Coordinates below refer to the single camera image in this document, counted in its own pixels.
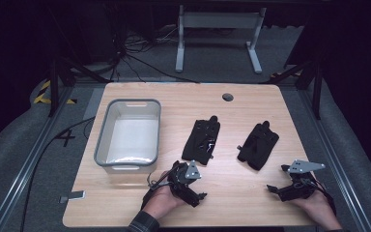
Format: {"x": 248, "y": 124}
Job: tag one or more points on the aluminium floor rail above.
{"x": 29, "y": 164}
{"x": 335, "y": 161}

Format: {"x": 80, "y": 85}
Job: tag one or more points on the black glove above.
{"x": 257, "y": 146}
{"x": 201, "y": 141}

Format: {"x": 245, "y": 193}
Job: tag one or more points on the person's right hand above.
{"x": 319, "y": 206}

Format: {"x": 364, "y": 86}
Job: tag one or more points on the white metal desk frame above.
{"x": 219, "y": 20}

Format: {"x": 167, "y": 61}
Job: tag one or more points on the yellow black hazard tape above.
{"x": 40, "y": 95}

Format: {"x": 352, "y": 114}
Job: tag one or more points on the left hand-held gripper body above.
{"x": 180, "y": 175}

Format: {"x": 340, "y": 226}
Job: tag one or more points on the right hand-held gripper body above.
{"x": 299, "y": 188}

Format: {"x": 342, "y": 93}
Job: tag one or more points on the black metal stand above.
{"x": 54, "y": 87}
{"x": 317, "y": 93}

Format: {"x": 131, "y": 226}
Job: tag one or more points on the grey plastic bin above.
{"x": 132, "y": 135}

